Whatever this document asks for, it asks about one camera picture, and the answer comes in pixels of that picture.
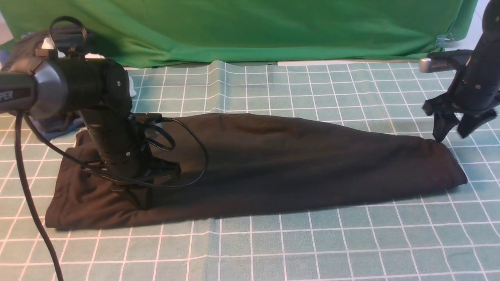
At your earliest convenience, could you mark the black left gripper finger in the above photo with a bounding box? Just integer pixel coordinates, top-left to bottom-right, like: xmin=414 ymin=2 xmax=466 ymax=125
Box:
xmin=131 ymin=185 xmax=154 ymax=210

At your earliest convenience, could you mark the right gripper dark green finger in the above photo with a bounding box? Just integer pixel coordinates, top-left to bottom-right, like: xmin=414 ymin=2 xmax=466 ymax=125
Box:
xmin=433 ymin=112 xmax=459 ymax=142
xmin=457 ymin=110 xmax=498 ymax=139

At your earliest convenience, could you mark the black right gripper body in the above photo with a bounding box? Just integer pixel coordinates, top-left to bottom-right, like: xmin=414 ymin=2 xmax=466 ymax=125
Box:
xmin=423 ymin=91 xmax=500 ymax=117

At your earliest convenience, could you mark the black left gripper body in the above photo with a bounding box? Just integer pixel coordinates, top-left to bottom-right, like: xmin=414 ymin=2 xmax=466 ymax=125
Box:
xmin=80 ymin=157 xmax=182 ymax=186

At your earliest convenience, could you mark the dark gray long-sleeved shirt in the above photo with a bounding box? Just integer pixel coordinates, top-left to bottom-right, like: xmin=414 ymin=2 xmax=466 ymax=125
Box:
xmin=45 ymin=113 xmax=468 ymax=230

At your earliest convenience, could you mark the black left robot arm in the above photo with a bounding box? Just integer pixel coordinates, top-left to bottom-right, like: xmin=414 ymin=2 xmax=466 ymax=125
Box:
xmin=1 ymin=57 xmax=467 ymax=210

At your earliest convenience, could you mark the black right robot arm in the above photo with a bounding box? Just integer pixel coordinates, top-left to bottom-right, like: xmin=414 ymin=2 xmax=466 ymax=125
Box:
xmin=419 ymin=0 xmax=500 ymax=142

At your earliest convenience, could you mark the silver binder clip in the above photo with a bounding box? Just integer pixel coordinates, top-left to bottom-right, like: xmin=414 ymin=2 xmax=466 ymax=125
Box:
xmin=434 ymin=33 xmax=455 ymax=49

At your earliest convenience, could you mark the blue crumpled garment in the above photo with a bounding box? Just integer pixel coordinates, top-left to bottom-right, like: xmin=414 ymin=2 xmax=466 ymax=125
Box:
xmin=31 ymin=112 xmax=84 ymax=141

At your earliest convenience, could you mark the green backdrop cloth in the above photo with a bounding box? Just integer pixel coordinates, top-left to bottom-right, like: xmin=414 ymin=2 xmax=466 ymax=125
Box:
xmin=0 ymin=0 xmax=477 ymax=68

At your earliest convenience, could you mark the dark gray crumpled garment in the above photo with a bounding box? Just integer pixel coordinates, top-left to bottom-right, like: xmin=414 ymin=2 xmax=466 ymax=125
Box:
xmin=1 ymin=24 xmax=96 ymax=71

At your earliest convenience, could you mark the white crumpled garment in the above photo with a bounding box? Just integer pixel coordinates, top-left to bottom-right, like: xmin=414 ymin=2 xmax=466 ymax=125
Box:
xmin=41 ymin=37 xmax=136 ymax=98

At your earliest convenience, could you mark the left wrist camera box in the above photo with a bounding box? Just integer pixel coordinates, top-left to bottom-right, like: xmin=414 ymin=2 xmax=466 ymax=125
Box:
xmin=129 ymin=113 xmax=173 ymax=126

